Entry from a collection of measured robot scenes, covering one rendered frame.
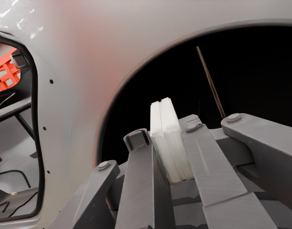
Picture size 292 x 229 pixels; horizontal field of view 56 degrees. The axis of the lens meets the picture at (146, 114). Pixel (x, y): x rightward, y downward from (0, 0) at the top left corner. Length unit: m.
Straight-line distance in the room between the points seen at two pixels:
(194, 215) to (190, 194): 0.03
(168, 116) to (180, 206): 0.14
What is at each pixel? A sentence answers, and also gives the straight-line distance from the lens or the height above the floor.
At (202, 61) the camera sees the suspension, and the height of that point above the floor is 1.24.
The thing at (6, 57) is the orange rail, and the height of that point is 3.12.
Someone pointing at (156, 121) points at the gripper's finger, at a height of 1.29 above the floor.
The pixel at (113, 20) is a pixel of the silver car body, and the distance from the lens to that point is 0.55.
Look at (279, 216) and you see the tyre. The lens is 0.24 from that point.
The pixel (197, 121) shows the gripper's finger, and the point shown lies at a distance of 0.15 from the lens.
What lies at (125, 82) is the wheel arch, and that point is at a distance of 0.56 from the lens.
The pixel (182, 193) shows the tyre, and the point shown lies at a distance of 0.29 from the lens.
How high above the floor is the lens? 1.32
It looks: 11 degrees down
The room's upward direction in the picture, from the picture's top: 26 degrees counter-clockwise
